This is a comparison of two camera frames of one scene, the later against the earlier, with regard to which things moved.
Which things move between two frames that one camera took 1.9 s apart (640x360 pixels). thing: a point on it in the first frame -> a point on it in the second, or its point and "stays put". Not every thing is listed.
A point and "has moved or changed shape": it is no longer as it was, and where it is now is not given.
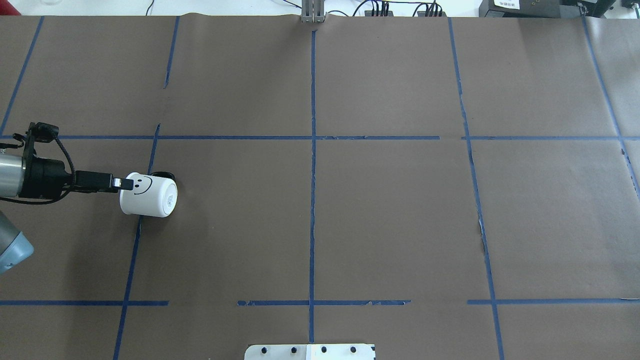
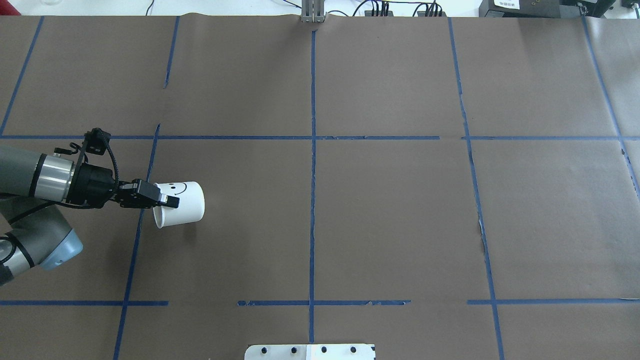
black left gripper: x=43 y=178 -> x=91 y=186
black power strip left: x=369 y=13 stays put
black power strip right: x=431 y=14 stays put
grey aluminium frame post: x=313 y=11 stays put
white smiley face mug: x=155 y=195 has moved or changed shape
